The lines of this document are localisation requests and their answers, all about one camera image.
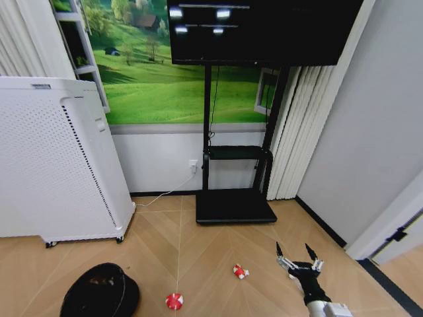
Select white air purifier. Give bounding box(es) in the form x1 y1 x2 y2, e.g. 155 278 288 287
0 76 136 249

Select red white round wrapper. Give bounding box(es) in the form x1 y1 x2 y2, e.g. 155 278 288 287
165 292 184 310

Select green landscape wall poster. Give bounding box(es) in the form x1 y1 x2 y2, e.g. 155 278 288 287
49 0 282 125

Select black hanging cable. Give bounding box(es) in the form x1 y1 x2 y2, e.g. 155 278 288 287
207 65 221 146

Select white power cable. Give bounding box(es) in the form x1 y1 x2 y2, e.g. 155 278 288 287
133 171 196 209

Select black television stand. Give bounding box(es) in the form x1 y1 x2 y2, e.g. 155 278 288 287
195 64 291 226

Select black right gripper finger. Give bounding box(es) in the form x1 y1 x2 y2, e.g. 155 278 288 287
305 243 325 272
276 241 295 271

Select red white crumpled wrapper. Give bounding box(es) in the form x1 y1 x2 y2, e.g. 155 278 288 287
232 264 250 281

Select white vertical blinds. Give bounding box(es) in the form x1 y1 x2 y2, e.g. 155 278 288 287
266 65 337 201

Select black round trash bin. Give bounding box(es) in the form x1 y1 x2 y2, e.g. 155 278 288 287
60 262 141 317

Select white pleated curtain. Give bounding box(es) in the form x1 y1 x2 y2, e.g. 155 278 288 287
0 0 47 77

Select white door with black hinge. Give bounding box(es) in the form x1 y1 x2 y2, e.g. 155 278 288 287
345 171 423 265

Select black television screen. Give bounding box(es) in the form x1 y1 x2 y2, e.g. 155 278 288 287
166 0 365 67

